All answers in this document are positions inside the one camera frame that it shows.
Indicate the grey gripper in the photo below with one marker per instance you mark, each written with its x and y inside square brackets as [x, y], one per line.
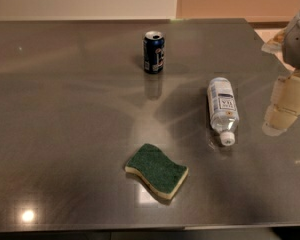
[298, 42]

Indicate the blue pepsi can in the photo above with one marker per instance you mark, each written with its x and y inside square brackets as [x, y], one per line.
[153, 45]

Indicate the green and yellow sponge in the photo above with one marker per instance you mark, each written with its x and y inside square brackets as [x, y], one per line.
[160, 174]

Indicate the clear plastic water bottle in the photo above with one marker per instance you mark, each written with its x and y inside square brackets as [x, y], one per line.
[224, 117]

